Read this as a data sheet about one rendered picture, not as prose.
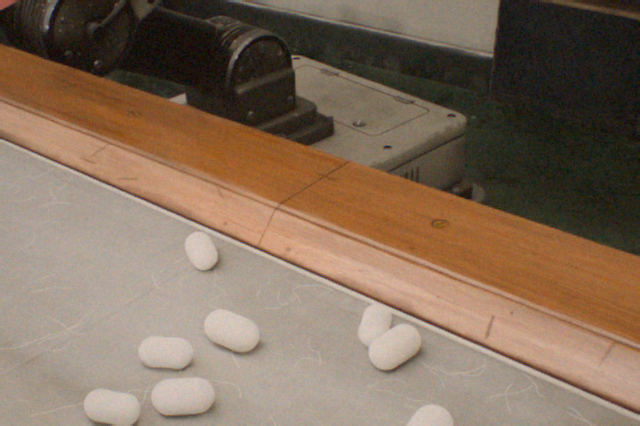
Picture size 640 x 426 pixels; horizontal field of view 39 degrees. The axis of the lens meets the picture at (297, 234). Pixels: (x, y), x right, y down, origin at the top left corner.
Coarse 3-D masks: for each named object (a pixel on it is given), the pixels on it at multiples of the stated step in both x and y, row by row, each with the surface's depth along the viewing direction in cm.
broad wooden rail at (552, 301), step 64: (0, 64) 92; (0, 128) 83; (64, 128) 79; (128, 128) 77; (192, 128) 77; (128, 192) 73; (192, 192) 69; (256, 192) 67; (320, 192) 67; (384, 192) 66; (320, 256) 62; (384, 256) 60; (448, 256) 59; (512, 256) 59; (576, 256) 58; (448, 320) 56; (512, 320) 54; (576, 320) 53; (576, 384) 51
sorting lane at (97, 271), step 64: (0, 192) 74; (64, 192) 73; (0, 256) 66; (64, 256) 65; (128, 256) 65; (256, 256) 64; (0, 320) 59; (64, 320) 59; (128, 320) 58; (192, 320) 58; (256, 320) 58; (320, 320) 58; (0, 384) 54; (64, 384) 53; (128, 384) 53; (256, 384) 53; (320, 384) 53; (384, 384) 52; (448, 384) 52; (512, 384) 52
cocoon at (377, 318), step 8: (376, 304) 56; (368, 312) 55; (376, 312) 55; (384, 312) 55; (368, 320) 55; (376, 320) 55; (384, 320) 55; (360, 328) 55; (368, 328) 54; (376, 328) 54; (384, 328) 54; (360, 336) 55; (368, 336) 54; (376, 336) 54; (368, 344) 54
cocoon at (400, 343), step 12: (384, 336) 53; (396, 336) 53; (408, 336) 53; (420, 336) 54; (372, 348) 53; (384, 348) 52; (396, 348) 52; (408, 348) 53; (372, 360) 53; (384, 360) 52; (396, 360) 52
